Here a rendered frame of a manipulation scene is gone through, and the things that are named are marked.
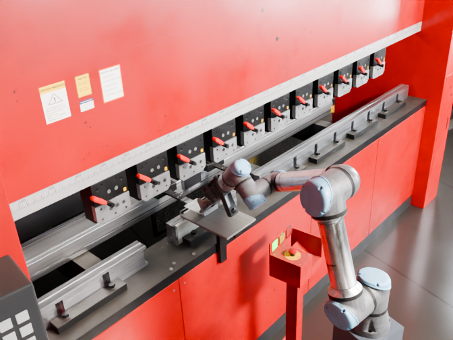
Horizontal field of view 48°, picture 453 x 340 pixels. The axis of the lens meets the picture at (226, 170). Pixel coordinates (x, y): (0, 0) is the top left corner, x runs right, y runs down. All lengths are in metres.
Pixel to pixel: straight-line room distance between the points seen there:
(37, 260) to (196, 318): 0.72
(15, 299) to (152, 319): 1.19
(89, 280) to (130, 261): 0.19
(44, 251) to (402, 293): 2.16
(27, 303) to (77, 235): 1.22
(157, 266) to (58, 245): 0.41
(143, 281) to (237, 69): 0.94
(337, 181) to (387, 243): 2.18
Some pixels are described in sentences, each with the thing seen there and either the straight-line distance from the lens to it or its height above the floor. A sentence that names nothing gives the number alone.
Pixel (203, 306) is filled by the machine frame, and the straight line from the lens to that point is 2.34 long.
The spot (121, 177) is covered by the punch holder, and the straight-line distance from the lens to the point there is 1.87.
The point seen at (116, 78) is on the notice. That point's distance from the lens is 1.75.
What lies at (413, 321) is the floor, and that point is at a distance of 3.23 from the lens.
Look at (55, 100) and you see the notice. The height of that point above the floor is 1.66.
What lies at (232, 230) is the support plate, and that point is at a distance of 2.07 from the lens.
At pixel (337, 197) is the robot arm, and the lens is 1.62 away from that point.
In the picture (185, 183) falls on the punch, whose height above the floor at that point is 1.13.
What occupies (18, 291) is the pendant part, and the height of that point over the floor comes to 1.60.
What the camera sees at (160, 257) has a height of 0.88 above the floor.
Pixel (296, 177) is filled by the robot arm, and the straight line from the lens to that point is 1.88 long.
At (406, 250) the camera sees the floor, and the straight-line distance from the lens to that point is 3.74.
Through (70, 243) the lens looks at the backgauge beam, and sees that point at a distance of 2.20.
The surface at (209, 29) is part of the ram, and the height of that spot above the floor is 1.75.
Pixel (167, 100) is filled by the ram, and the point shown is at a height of 1.53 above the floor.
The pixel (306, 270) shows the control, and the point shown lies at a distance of 2.31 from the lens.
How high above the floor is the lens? 2.19
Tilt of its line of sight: 28 degrees down
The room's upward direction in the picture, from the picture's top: 3 degrees counter-clockwise
